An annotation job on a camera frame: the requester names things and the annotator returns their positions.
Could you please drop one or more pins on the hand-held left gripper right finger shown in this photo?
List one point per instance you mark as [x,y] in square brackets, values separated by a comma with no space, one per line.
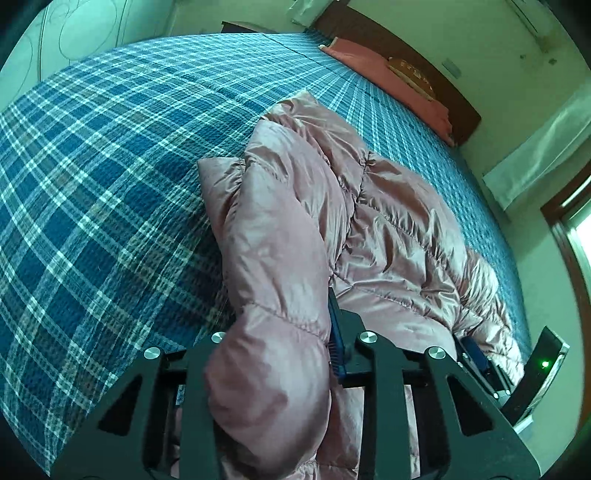
[336,337]

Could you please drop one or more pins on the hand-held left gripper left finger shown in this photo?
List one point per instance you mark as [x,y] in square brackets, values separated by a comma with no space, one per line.
[198,374]

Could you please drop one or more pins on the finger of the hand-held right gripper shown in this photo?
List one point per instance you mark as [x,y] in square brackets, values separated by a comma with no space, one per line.
[473,351]

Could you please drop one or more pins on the pink puffer jacket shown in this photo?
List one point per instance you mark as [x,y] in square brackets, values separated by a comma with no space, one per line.
[277,230]

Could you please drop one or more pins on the bed with blue plaid sheet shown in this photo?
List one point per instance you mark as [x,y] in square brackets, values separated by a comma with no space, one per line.
[115,184]

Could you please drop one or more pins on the long pale green curtain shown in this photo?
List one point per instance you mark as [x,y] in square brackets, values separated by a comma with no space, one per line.
[540,152]

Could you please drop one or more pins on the dark wooden headboard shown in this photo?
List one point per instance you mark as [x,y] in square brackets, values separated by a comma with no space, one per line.
[457,99]

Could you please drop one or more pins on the brown patterned cushion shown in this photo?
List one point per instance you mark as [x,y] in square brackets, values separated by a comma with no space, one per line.
[411,74]

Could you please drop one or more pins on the red pillow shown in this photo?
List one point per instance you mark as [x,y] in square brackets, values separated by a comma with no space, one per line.
[369,57]

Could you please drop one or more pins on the dark wooden nightstand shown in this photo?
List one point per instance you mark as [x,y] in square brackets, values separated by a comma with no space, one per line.
[240,26]

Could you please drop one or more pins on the glass wardrobe with circle pattern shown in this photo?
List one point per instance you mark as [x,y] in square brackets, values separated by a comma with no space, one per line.
[92,32]

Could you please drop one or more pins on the window with brown frame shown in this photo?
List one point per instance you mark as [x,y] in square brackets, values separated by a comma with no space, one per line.
[572,244]

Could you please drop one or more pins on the white wall socket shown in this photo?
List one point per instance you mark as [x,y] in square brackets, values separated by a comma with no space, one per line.
[452,68]

